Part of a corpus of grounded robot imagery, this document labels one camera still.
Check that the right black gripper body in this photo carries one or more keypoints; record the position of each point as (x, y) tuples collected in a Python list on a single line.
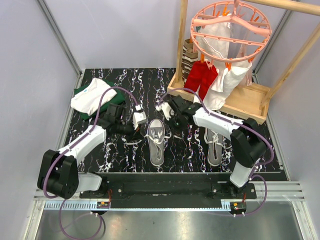
[(176, 123)]

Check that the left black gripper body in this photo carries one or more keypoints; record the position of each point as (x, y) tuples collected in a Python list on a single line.
[(129, 131)]

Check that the grey sneaker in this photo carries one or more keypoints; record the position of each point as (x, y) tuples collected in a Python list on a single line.
[(156, 153), (215, 145)]

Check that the white shoelace of sneaker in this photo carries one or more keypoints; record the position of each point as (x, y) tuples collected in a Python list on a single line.
[(155, 139)]

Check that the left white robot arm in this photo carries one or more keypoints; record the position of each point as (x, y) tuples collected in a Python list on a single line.
[(59, 175)]

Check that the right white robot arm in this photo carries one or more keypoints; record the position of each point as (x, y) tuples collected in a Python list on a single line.
[(248, 146)]

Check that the green folded garment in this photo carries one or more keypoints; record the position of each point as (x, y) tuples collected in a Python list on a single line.
[(113, 96)]

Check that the red hanging garment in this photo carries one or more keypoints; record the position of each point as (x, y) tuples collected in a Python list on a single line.
[(201, 77)]

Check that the white folded shirt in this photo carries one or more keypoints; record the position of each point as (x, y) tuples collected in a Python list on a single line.
[(87, 101)]

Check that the brown striped sock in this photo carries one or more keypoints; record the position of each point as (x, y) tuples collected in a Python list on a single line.
[(189, 57)]

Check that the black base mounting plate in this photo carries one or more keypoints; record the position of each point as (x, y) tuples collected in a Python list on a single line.
[(170, 191)]

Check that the white hanging cloth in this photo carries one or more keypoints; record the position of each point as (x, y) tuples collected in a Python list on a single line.
[(227, 79)]

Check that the pink round clothes hanger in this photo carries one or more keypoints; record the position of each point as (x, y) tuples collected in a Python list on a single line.
[(250, 27)]

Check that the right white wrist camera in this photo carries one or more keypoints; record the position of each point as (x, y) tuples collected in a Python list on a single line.
[(166, 109)]

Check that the wooden drying rack frame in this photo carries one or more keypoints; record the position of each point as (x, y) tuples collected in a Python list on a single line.
[(244, 101)]

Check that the aluminium rail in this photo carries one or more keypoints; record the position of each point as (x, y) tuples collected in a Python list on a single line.
[(266, 191)]

